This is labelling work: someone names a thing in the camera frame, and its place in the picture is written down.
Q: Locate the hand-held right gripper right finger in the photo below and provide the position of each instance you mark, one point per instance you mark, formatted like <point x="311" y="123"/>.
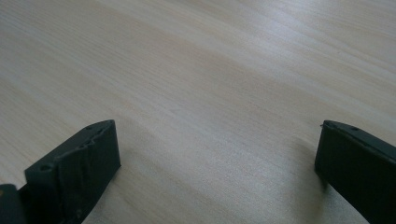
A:
<point x="361" y="168"/>

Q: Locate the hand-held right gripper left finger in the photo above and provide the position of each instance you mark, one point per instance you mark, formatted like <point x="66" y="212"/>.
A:
<point x="74" y="174"/>

